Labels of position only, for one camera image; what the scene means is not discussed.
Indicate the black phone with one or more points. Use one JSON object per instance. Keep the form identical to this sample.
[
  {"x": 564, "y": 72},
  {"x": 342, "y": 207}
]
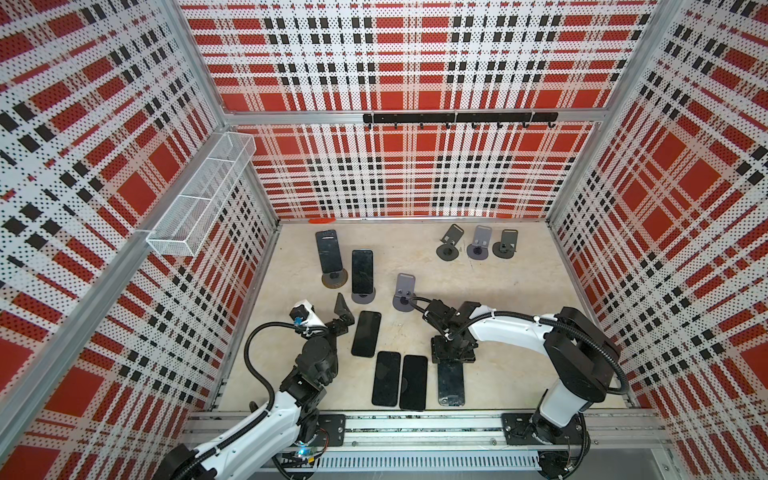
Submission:
[
  {"x": 450, "y": 384},
  {"x": 386, "y": 387},
  {"x": 362, "y": 272},
  {"x": 329, "y": 251},
  {"x": 366, "y": 334},
  {"x": 414, "y": 383}
]

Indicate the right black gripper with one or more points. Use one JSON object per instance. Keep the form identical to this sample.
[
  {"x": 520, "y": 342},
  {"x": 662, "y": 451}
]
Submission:
[{"x": 437, "y": 351}]

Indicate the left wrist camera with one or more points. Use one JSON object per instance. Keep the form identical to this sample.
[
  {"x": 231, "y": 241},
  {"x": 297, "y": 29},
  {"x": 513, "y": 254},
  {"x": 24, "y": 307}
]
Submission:
[{"x": 304, "y": 317}]

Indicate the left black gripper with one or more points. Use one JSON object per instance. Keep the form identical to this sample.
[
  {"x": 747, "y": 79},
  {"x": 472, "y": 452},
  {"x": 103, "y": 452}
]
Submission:
[{"x": 341, "y": 310}]

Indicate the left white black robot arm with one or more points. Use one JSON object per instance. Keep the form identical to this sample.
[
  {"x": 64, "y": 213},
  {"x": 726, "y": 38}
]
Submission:
[{"x": 290, "y": 414}]

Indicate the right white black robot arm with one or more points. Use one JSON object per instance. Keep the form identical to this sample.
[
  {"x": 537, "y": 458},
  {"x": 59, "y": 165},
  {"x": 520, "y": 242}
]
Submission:
[{"x": 585, "y": 359}]

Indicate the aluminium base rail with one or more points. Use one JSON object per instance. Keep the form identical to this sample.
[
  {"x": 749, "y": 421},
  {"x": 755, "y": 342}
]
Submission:
[{"x": 625, "y": 444}]

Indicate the white wire mesh basket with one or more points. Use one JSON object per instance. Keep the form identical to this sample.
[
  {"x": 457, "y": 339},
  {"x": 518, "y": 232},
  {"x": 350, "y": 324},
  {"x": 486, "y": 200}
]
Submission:
[{"x": 186, "y": 224}]

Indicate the red marker at wall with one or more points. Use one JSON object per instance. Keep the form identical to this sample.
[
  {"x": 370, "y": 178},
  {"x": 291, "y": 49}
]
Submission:
[{"x": 321, "y": 221}]

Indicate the black hook rail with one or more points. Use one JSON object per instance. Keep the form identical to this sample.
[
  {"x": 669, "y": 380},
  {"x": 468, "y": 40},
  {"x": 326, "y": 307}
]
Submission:
[{"x": 523, "y": 118}]

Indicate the grey phone stand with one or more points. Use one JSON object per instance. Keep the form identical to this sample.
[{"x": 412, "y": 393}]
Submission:
[
  {"x": 335, "y": 280},
  {"x": 404, "y": 292},
  {"x": 506, "y": 247},
  {"x": 363, "y": 298},
  {"x": 448, "y": 249}
]

